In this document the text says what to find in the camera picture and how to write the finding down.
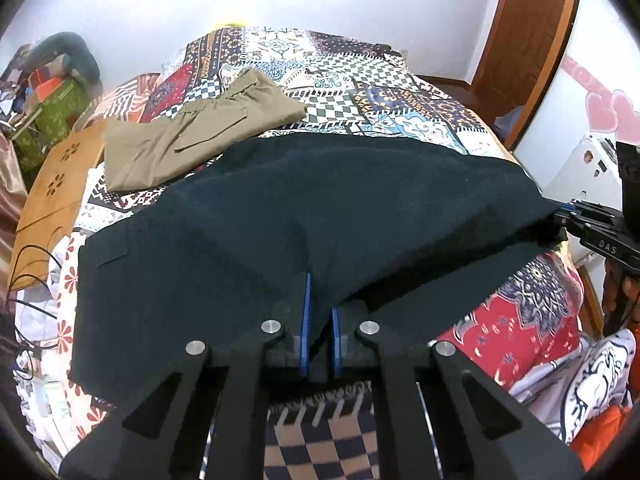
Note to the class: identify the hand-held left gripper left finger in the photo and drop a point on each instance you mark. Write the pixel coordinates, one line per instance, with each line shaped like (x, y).
(305, 330)

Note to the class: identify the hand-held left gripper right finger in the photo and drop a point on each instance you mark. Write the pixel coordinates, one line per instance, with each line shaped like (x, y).
(336, 342)

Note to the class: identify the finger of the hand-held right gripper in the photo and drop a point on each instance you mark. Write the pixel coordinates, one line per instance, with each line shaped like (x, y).
(585, 215)

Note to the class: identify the black pants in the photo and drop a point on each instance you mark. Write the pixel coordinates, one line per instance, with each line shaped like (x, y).
(300, 220)

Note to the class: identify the khaki pants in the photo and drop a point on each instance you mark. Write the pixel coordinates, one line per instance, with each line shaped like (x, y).
(210, 125)

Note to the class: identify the person's right hand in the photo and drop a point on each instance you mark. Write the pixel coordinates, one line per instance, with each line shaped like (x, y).
(612, 300)

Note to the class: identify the white appliance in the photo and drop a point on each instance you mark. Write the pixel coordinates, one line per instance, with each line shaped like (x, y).
(585, 165)

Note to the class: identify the white wardrobe door pink hearts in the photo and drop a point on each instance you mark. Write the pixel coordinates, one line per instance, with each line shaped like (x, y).
(600, 85)

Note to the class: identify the white printed cloth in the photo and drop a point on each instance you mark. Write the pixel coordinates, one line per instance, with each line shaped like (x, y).
(585, 385)

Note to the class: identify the orange garment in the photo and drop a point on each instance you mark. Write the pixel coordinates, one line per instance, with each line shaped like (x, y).
(600, 435)

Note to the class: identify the brown wooden door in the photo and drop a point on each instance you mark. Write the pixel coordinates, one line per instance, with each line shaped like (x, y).
(530, 25)

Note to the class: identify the patchwork printed blanket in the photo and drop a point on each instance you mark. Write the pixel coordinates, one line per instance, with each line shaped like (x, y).
(380, 90)

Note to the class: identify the wooden lap desk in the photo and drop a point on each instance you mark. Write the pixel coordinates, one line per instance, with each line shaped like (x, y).
(60, 180)

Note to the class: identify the yellow curved cushion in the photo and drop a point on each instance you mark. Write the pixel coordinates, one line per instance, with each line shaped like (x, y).
(230, 23)

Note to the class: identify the green flowered storage bag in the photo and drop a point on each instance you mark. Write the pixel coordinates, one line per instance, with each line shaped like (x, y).
(60, 115)

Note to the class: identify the grey pillow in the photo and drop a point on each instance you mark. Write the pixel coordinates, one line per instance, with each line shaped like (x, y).
(75, 50)

